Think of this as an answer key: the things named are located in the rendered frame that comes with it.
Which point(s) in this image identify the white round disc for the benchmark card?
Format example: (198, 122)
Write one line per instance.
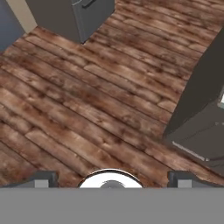
(110, 180)

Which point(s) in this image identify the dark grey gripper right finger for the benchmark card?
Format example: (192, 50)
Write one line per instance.
(181, 178)

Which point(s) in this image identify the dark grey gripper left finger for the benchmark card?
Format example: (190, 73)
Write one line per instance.
(43, 178)

